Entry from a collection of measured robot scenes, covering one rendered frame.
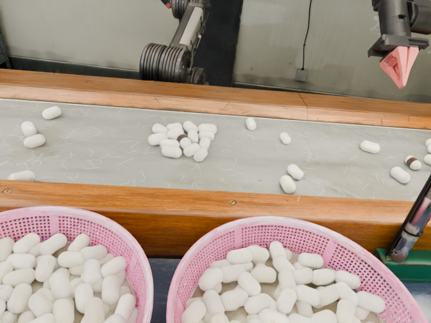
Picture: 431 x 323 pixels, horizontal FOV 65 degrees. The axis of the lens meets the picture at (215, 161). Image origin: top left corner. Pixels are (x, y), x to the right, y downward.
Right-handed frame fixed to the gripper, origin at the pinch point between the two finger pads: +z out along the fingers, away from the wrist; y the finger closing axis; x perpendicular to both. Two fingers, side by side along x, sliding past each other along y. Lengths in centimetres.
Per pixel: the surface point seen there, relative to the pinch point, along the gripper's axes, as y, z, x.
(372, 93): 102, -97, 172
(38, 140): -69, 18, -1
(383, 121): 2.7, 3.4, 11.4
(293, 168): -24.9, 21.1, -4.2
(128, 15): -93, -133, 155
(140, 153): -52, 19, 0
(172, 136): -46.3, 14.7, 1.7
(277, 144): -25.3, 13.9, 4.1
